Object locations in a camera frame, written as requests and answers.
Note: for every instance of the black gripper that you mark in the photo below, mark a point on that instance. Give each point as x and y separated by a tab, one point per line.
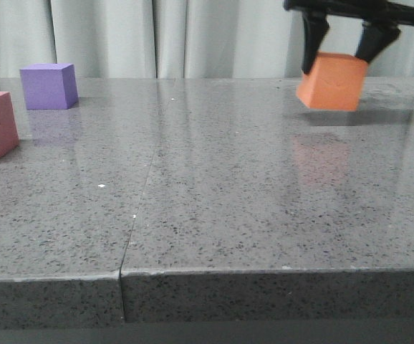
379	29

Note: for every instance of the orange foam cube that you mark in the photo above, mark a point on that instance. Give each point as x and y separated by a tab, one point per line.
334	83

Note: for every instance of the grey pleated curtain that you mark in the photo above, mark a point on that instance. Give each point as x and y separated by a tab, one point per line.
148	39

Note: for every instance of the purple foam cube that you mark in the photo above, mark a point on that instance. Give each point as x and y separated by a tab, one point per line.
49	86

